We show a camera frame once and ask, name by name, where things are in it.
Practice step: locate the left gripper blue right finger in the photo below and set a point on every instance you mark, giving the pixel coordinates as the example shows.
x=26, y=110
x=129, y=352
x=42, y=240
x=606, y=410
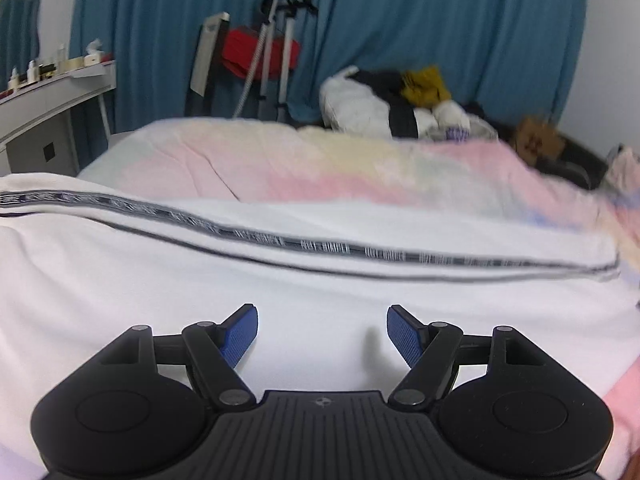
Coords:
x=430, y=352

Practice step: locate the silver tripod stand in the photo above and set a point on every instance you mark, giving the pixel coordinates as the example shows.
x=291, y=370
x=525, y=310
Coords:
x=262, y=55

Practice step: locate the white garment with striped trim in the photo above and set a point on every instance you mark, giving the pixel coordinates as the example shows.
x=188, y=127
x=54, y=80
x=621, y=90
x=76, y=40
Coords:
x=81, y=263

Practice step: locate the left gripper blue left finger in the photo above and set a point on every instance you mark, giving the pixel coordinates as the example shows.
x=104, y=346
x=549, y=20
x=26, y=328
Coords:
x=212, y=353

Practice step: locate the mustard yellow garment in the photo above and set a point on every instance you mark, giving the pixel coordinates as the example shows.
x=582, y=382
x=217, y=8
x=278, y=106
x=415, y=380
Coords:
x=424, y=88

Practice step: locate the blue curtain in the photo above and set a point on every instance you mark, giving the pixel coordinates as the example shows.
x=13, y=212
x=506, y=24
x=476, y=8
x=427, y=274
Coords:
x=513, y=57

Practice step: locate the red cloth on chair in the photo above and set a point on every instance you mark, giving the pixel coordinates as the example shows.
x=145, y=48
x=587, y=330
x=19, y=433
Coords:
x=239, y=49

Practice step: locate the white board leaning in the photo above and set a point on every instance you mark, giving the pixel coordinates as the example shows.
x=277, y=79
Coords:
x=208, y=51

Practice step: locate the white puffy jacket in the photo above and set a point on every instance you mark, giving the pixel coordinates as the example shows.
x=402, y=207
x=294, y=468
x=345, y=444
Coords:
x=370, y=104

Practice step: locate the pastel pink blue bed quilt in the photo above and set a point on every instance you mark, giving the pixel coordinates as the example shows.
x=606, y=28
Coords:
x=248, y=162

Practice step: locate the black garment pile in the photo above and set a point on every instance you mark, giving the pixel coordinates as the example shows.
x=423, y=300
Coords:
x=576, y=163

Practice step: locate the white desk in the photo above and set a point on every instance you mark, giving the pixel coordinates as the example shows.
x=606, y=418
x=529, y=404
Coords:
x=38, y=103

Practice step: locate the brown cardboard box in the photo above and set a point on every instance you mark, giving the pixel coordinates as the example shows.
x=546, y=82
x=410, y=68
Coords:
x=534, y=139

